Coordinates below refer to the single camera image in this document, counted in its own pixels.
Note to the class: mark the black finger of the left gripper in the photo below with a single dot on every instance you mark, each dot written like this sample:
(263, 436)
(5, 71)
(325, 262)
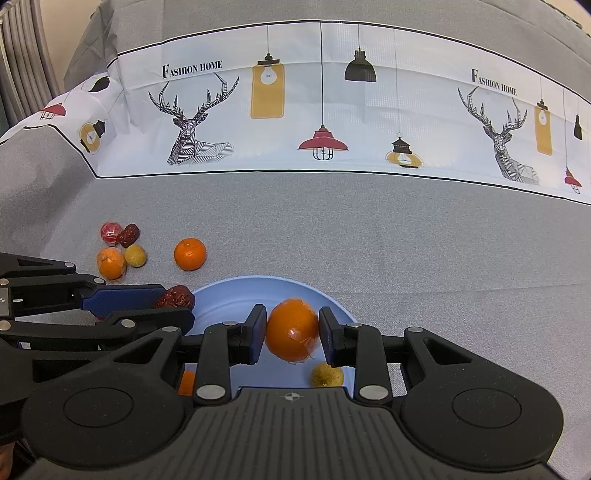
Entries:
(22, 275)
(92, 318)

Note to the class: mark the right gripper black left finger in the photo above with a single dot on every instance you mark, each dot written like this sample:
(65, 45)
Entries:
(220, 347)

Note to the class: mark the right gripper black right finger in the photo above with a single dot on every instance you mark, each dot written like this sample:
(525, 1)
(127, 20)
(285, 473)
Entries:
(365, 349)

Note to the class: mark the yellow-green fruit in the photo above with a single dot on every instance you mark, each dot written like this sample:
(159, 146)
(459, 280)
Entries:
(135, 256)
(325, 376)

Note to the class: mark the bare orange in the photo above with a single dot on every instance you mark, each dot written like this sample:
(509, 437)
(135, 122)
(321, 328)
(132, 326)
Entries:
(189, 254)
(186, 385)

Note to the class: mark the dark red jujube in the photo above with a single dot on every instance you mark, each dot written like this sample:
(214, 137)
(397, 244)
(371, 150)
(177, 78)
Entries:
(178, 296)
(128, 236)

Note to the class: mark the left hand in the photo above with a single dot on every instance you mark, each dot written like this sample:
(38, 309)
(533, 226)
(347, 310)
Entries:
(6, 460)

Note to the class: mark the light blue plate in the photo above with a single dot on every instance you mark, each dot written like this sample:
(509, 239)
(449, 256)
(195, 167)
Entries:
(233, 299)

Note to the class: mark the wrapped red fruit far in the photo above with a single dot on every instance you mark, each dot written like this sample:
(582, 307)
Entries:
(109, 232)

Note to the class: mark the printed deer sofa cover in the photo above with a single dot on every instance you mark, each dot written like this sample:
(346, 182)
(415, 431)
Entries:
(327, 96)

